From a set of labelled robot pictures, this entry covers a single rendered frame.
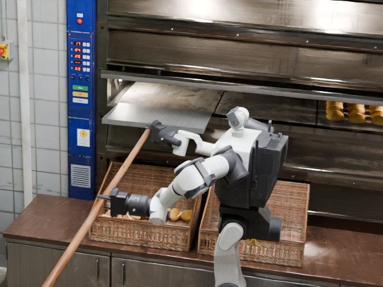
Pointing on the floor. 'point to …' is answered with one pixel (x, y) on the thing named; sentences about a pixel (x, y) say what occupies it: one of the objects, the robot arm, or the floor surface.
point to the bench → (171, 256)
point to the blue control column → (75, 5)
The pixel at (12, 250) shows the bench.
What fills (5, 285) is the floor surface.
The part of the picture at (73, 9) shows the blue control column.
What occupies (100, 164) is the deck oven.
